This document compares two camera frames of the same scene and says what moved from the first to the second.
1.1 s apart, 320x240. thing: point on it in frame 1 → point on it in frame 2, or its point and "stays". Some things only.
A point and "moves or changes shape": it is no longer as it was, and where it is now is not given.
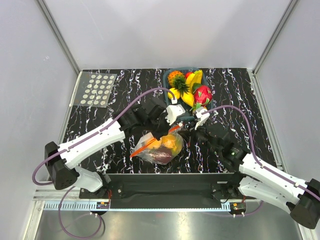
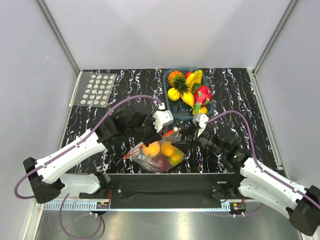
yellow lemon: (176, 92) stays
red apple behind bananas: (187, 74) stays
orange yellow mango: (155, 144) → (167, 149)
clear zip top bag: (162, 151) moves or changes shape
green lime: (195, 86) stays
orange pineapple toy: (177, 80) stays
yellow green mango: (179, 144) moves or changes shape
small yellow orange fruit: (188, 98) stays
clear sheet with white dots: (93, 89) stays
